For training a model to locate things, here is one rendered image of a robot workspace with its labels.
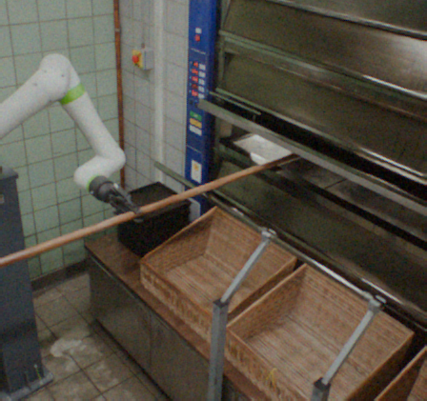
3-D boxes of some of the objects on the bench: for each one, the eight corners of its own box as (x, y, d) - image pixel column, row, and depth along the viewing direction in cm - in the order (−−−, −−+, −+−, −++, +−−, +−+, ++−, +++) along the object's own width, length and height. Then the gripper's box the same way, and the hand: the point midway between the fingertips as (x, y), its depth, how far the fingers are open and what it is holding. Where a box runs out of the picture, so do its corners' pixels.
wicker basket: (213, 249, 296) (216, 204, 283) (293, 303, 260) (300, 255, 247) (138, 284, 267) (136, 236, 254) (215, 351, 231) (218, 300, 218)
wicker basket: (298, 308, 258) (307, 259, 244) (402, 384, 221) (417, 331, 207) (218, 353, 230) (222, 302, 216) (321, 450, 193) (334, 395, 179)
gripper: (113, 170, 218) (148, 195, 203) (114, 206, 226) (148, 231, 211) (96, 176, 214) (131, 201, 198) (98, 211, 221) (132, 238, 206)
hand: (134, 212), depth 207 cm, fingers closed on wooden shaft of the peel, 3 cm apart
